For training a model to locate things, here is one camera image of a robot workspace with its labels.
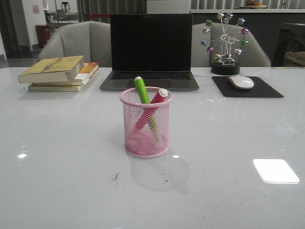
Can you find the green highlighter pen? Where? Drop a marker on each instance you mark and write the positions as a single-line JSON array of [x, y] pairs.
[[143, 94]]

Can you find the pink highlighter pen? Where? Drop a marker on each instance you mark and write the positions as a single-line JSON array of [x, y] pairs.
[[147, 116]]

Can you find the pink mesh pen holder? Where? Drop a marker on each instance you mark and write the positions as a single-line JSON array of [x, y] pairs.
[[142, 143]]

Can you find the grey open laptop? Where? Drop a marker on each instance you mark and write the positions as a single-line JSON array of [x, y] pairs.
[[156, 47]]

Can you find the orange middle book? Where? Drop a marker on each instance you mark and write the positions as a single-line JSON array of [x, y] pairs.
[[88, 70]]

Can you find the ferris wheel desk ornament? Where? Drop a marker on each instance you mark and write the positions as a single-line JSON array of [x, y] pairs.
[[221, 47]]

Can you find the grey right armchair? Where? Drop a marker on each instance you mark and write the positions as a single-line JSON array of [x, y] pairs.
[[246, 50]]

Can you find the grey armchair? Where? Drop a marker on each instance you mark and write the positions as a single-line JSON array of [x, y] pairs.
[[91, 39], [246, 50]]

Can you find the grey left armchair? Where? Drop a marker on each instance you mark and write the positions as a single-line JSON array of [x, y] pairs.
[[91, 39]]

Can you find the white computer mouse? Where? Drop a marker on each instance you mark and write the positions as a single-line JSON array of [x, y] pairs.
[[241, 82]]

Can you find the yellow top book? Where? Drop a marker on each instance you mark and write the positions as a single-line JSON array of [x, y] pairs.
[[53, 70]]

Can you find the black mouse pad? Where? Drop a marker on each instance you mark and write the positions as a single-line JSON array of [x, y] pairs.
[[260, 89]]

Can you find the bottom pale book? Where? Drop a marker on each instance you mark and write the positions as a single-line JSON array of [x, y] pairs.
[[71, 86]]

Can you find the red trash bin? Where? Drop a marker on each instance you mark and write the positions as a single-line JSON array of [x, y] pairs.
[[43, 34]]

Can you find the fruit bowl on counter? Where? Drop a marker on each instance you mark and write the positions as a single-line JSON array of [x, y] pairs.
[[252, 4]]

